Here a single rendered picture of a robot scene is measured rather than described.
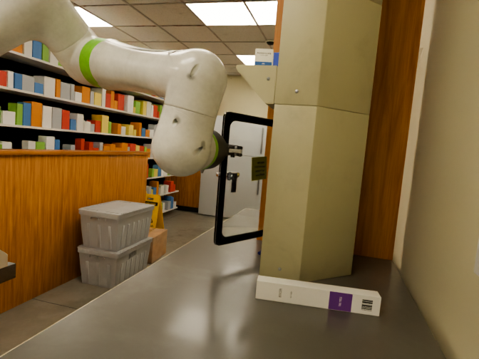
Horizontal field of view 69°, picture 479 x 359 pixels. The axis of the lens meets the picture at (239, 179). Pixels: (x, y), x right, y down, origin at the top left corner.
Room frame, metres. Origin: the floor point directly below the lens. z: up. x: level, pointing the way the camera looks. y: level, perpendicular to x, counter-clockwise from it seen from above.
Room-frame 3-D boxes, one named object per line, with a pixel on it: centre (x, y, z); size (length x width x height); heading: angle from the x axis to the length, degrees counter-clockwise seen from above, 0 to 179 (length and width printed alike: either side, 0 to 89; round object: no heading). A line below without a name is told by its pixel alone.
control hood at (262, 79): (1.09, -0.06, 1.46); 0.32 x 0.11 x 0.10; 165
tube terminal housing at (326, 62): (1.05, -0.24, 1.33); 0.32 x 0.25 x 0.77; 165
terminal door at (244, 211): (1.12, -0.04, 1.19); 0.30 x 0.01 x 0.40; 138
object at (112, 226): (3.11, 1.07, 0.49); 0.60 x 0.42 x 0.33; 165
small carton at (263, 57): (1.03, -0.04, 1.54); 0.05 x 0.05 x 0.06; 83
